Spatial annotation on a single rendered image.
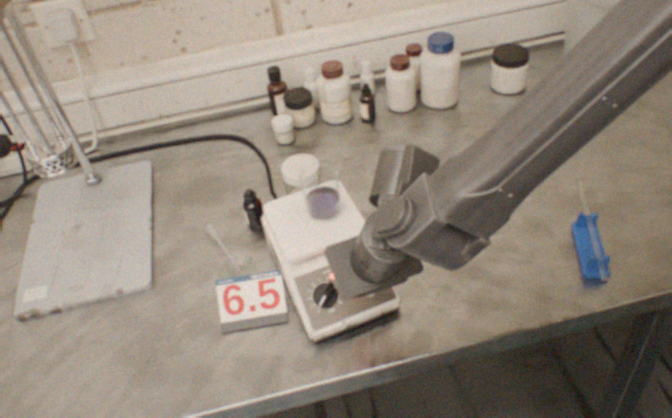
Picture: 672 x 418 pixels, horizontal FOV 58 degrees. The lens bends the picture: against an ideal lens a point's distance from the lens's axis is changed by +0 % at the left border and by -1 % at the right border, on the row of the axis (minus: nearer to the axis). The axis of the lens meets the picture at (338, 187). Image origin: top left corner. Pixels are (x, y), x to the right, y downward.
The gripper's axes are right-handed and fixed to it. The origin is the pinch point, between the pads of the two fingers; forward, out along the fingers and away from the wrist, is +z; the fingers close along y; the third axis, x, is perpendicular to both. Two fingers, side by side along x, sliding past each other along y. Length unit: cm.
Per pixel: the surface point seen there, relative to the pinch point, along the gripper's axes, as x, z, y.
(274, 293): -2.7, 6.2, 11.3
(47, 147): -32.3, 4.3, 34.8
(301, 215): -11.2, 3.3, 4.5
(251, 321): -0.2, 6.9, 15.3
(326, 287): -0.1, -0.4, 5.2
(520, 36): -40, 25, -54
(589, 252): 7.2, 1.2, -31.3
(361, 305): 3.4, 1.2, 1.5
